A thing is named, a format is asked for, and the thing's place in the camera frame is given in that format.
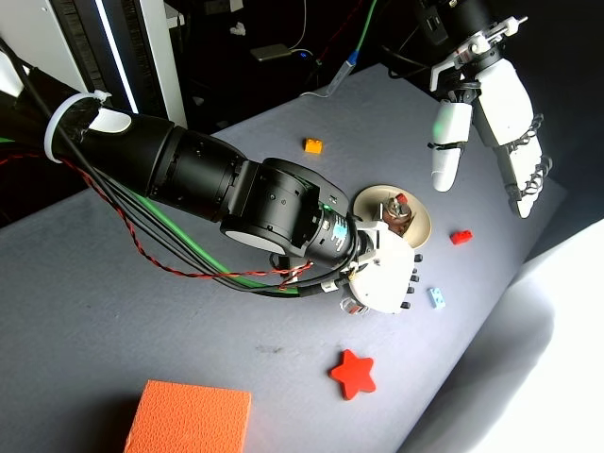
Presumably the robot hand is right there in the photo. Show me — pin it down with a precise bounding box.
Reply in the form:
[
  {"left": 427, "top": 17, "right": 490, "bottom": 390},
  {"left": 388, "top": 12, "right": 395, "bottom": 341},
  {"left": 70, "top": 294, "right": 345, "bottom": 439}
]
[
  {"left": 427, "top": 59, "right": 553, "bottom": 219},
  {"left": 346, "top": 221, "right": 424, "bottom": 316}
]

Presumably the brown toy cupcake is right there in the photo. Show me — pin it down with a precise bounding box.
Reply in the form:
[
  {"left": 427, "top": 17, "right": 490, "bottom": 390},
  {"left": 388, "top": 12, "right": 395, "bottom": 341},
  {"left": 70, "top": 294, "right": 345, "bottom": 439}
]
[{"left": 379, "top": 192, "right": 416, "bottom": 237}]

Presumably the beige round plate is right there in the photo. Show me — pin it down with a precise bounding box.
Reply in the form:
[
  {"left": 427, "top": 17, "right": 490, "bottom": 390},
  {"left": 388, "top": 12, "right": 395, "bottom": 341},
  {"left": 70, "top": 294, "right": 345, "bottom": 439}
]
[{"left": 352, "top": 184, "right": 432, "bottom": 250}]

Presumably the red star block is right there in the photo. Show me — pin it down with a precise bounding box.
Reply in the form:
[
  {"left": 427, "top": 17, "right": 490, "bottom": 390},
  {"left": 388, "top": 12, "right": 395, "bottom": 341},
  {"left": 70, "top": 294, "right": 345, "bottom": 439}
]
[{"left": 328, "top": 348, "right": 378, "bottom": 401}]

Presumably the white adapter with blue plug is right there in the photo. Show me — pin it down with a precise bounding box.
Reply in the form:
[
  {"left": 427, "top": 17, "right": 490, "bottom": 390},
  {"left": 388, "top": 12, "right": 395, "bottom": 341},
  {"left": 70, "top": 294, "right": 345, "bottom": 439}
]
[{"left": 327, "top": 50, "right": 362, "bottom": 98}]

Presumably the white backdrop sheet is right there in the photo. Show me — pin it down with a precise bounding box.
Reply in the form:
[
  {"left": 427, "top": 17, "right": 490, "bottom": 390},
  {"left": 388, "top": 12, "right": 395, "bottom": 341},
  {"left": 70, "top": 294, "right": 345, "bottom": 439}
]
[{"left": 398, "top": 214, "right": 604, "bottom": 453}]

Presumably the grey flat device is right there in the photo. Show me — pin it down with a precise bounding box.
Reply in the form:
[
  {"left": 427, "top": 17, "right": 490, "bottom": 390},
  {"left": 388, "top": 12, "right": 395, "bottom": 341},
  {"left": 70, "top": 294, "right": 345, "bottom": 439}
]
[{"left": 249, "top": 43, "right": 294, "bottom": 62}]

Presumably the orange textured box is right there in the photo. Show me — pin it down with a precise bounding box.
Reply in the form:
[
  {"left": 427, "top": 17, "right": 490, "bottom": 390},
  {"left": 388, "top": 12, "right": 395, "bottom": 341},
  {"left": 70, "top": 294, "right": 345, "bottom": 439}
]
[{"left": 124, "top": 379, "right": 253, "bottom": 453}]

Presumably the white robot torso column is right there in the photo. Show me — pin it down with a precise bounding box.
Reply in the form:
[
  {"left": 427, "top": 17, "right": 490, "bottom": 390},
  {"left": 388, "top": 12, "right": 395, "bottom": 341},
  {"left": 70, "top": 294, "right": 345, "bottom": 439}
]
[{"left": 0, "top": 0, "right": 190, "bottom": 128}]

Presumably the green cable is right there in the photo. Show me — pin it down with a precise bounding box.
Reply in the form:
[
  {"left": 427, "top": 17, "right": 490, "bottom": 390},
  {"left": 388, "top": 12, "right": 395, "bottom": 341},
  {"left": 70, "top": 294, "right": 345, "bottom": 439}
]
[{"left": 354, "top": 0, "right": 379, "bottom": 54}]

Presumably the red twisted cable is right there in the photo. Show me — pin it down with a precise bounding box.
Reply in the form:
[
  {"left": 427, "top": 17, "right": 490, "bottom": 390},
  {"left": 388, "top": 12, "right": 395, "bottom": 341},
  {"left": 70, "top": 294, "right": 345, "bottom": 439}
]
[{"left": 316, "top": 0, "right": 367, "bottom": 65}]

